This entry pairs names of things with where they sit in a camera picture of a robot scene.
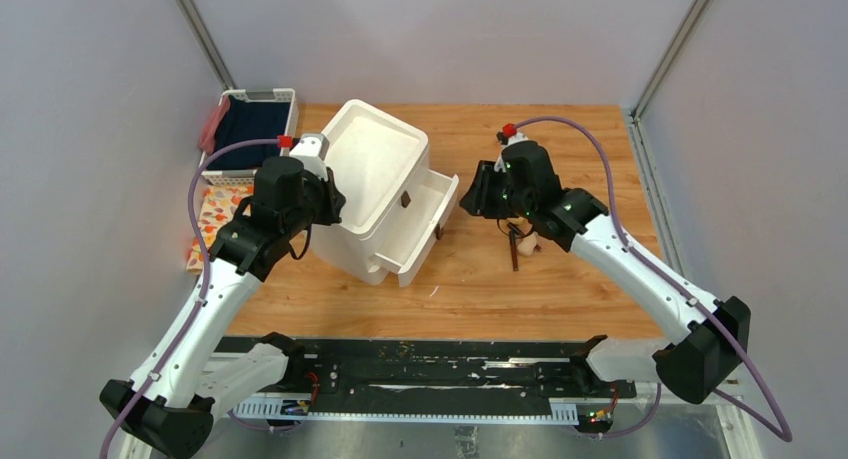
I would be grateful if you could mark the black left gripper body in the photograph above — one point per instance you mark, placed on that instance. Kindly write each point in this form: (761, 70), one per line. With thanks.
(325, 208)

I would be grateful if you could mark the brown lip liner pencil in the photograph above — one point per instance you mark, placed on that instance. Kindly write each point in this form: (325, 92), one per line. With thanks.
(513, 234)

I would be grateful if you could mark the white drawer organizer box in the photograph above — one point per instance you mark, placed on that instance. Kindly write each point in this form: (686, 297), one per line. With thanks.
(374, 157)

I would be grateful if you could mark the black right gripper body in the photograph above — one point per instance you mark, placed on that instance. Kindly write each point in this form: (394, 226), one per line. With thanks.
(518, 203)

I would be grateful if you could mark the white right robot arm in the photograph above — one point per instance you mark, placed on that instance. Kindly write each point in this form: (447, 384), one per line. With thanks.
(702, 334)

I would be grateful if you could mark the dark blue cloth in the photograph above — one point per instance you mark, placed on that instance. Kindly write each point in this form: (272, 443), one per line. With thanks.
(246, 121)

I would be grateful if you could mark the pink cloth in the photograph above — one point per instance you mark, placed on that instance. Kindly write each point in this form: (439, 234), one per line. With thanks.
(206, 140)

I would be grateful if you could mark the floral orange cloth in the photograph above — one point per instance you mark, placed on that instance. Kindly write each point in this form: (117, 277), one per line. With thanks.
(215, 205)

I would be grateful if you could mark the white drawer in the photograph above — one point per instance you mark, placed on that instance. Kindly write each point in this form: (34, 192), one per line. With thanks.
(411, 237)

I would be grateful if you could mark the beige gourd makeup sponge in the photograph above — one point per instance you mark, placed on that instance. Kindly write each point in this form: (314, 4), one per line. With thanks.
(528, 244)

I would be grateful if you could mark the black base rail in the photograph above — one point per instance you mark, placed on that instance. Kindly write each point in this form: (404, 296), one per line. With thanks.
(396, 378)

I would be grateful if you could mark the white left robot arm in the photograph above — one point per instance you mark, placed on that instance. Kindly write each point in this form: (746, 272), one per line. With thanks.
(168, 402)

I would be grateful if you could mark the white perforated basket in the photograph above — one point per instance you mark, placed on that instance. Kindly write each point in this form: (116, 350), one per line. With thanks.
(239, 177)

